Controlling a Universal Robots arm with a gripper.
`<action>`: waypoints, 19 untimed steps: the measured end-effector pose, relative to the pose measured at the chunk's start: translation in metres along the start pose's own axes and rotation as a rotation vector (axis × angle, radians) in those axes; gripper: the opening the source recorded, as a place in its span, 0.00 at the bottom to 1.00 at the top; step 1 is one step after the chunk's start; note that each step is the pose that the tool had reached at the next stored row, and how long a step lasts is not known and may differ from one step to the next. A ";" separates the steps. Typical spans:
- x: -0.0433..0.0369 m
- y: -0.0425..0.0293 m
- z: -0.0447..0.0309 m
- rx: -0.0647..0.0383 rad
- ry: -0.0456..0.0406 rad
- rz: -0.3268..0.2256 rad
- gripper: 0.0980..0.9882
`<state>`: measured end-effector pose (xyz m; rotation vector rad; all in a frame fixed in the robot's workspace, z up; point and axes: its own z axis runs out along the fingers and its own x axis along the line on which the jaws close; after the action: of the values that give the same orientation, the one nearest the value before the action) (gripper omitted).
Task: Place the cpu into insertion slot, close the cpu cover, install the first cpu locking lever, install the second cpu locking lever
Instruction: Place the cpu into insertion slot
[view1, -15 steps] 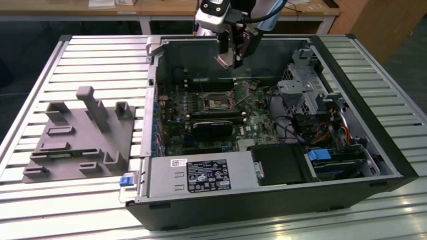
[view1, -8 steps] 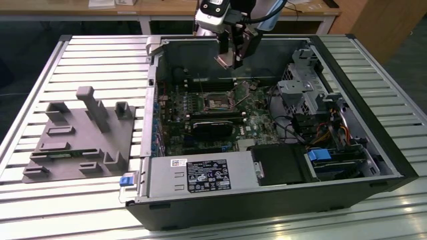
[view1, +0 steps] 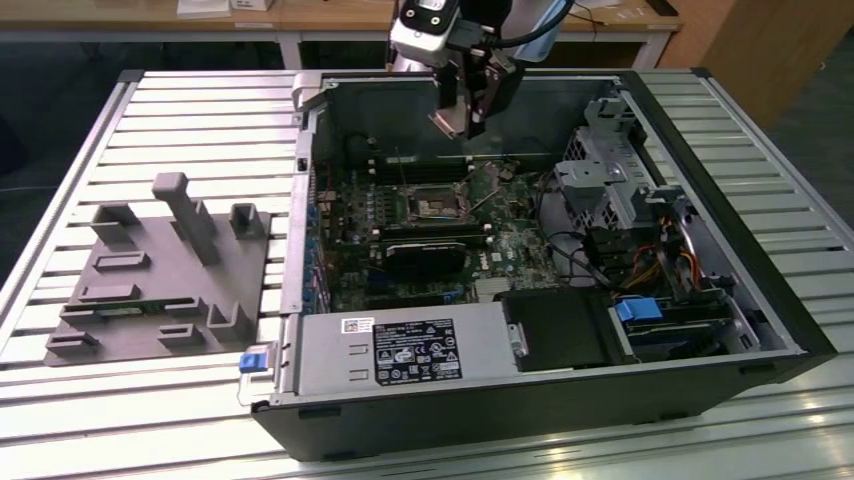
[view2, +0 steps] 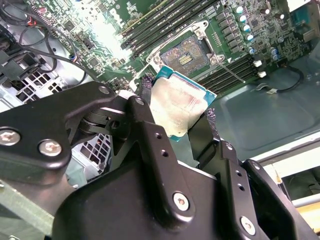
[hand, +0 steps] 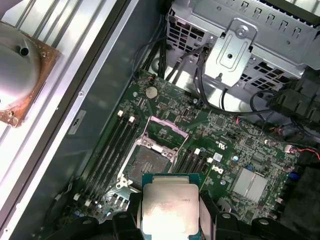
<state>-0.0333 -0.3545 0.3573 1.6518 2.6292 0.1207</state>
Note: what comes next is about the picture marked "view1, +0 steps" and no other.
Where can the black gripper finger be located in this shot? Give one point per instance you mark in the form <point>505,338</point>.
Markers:
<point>500,80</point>
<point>448,85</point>

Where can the silver CPU plate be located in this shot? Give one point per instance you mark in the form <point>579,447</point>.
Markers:
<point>448,122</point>

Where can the CPU socket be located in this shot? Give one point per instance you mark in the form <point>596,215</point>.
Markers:
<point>433,206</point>

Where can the round coin cell battery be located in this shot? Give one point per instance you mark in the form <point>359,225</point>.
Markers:
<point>507,173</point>

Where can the wooden desk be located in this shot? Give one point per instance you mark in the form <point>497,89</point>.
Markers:
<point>320,17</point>

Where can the metal drive cage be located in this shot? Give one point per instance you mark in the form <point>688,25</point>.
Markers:
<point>600,175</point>

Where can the black and white box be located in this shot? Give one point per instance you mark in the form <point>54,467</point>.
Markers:
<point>252,4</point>

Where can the green motherboard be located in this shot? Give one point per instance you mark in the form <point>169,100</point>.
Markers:
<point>520,250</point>

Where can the black graphics card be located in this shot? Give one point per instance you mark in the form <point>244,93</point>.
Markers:
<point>427,260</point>

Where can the silver chipset heatsink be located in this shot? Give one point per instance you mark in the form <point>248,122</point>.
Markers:
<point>495,289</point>

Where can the wooden cabinet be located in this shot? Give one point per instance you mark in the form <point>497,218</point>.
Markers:
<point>780,55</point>

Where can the black plastic shroud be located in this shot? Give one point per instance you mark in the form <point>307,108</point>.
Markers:
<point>567,325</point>

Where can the blue disk carrier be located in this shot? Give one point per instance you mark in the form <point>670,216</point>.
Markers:
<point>636,311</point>

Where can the silver power supply unit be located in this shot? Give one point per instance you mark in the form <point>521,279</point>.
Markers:
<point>333,350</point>

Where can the hard disk drive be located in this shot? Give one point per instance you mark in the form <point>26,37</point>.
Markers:
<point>667,336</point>

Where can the grey parts rack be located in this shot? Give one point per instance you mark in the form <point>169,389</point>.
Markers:
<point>167,280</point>

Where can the blue case latch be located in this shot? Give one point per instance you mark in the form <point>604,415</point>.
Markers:
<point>252,362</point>

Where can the black PC case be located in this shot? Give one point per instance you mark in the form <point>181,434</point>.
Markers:
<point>533,415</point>

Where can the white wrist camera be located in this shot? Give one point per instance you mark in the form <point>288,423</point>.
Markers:
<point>420,40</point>

